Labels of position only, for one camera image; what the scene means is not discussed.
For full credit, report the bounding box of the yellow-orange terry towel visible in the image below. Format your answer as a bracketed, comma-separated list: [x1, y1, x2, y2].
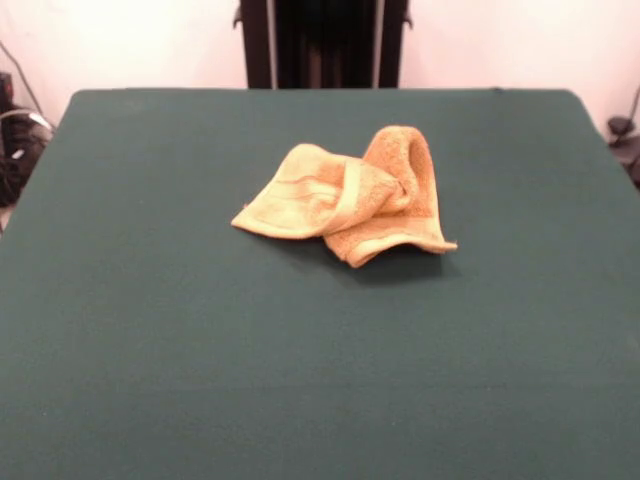
[230, 125, 459, 268]

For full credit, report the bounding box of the dark green table cloth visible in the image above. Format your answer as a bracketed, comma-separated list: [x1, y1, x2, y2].
[0, 87, 640, 480]

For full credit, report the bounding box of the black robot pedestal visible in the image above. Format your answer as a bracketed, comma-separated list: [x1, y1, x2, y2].
[232, 0, 415, 91]

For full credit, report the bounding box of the grey cable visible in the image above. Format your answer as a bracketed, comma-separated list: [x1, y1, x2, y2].
[0, 39, 57, 134]

